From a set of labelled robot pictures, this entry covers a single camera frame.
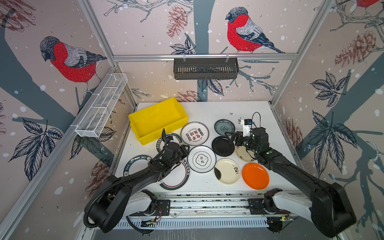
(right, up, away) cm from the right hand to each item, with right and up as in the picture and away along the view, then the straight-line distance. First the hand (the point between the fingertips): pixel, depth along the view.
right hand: (231, 131), depth 83 cm
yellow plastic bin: (-48, +6, +21) cm, 53 cm away
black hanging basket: (-13, +42, +20) cm, 49 cm away
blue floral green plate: (-1, +1, +24) cm, 24 cm away
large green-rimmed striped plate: (-31, -27, +1) cm, 41 cm away
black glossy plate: (-4, -12, +11) cm, 16 cm away
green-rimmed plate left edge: (-56, -21, +4) cm, 60 cm away
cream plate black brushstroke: (-2, -24, +3) cm, 24 cm away
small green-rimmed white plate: (-34, -7, +16) cm, 39 cm away
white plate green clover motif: (-17, -18, +7) cm, 26 cm away
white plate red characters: (-21, -4, +20) cm, 29 cm away
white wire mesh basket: (-72, +15, -4) cm, 73 cm away
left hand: (-23, -9, +3) cm, 25 cm away
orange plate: (+13, -25, -2) cm, 28 cm away
